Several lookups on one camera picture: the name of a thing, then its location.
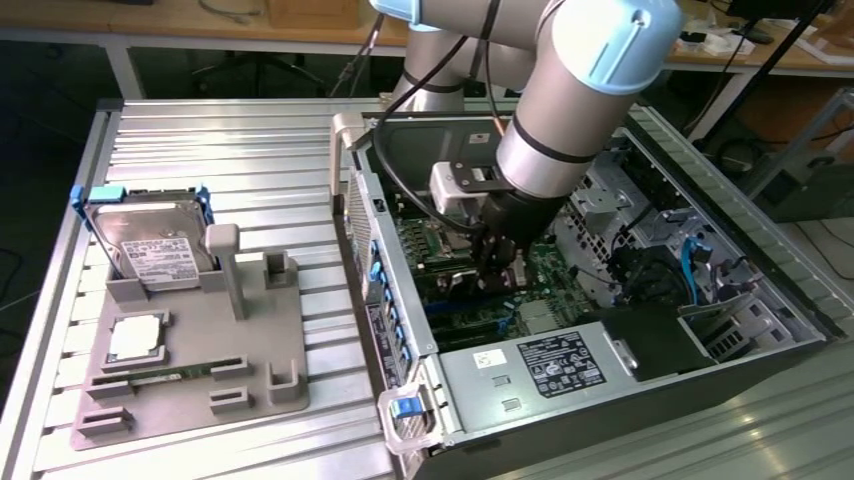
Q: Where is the CPU socket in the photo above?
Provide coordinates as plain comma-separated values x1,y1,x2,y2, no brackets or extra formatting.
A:
432,219,476,254

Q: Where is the blue data wire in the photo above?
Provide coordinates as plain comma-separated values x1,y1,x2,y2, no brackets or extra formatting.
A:
681,237,709,306

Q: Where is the open black silver PC case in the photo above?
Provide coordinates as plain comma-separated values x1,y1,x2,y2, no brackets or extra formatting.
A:
331,112,846,480

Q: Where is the green RAM stick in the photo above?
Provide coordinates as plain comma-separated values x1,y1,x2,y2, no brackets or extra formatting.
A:
125,365,215,385

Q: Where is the black graphics card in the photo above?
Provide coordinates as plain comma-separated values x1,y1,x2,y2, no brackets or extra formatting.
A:
436,257,528,300

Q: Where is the black slanted stand pole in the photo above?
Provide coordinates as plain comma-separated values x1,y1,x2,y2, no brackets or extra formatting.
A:
679,0,839,139

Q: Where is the black expansion slot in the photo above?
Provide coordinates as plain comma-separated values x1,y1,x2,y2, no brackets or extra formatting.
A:
428,319,503,347

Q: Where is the silver perforated disk bay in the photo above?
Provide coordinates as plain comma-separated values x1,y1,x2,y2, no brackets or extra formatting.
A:
563,162,646,241

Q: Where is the silver power supply unit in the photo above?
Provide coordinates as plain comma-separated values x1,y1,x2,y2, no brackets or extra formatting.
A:
436,322,642,434

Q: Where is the dark grey cabinet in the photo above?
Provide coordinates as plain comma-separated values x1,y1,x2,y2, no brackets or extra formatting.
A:
753,152,854,224

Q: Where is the green motherboard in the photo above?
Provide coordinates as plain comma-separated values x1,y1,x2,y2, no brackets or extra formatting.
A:
392,192,595,354

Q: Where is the blue expansion slot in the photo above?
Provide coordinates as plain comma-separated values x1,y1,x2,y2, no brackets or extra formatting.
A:
423,295,499,315

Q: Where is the white orange bench device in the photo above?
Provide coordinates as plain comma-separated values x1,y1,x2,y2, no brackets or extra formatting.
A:
679,29,755,56

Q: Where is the black installed RAM stick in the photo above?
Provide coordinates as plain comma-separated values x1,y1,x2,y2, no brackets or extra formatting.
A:
416,257,462,289

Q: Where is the black office chair base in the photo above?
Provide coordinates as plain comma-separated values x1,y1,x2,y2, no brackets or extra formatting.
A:
191,49,328,97

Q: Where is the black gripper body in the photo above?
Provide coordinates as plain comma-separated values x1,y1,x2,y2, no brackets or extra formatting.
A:
479,192,566,246

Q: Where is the silver CPU chip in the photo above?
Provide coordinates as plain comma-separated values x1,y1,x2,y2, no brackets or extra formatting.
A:
105,317,165,364

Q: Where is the grey plastic parts rack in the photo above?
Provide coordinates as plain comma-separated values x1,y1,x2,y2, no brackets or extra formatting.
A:
69,223,314,451

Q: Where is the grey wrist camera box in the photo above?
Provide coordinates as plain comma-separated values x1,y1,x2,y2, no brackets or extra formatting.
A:
430,162,514,216

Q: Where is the black monitor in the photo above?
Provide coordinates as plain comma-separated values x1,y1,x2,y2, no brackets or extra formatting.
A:
723,0,835,21

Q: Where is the black plastic shroud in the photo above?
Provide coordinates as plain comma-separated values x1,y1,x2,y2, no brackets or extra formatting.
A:
576,302,713,384

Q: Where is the hard disk in blue bracket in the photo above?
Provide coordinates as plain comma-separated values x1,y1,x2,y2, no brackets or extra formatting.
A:
68,183,216,294

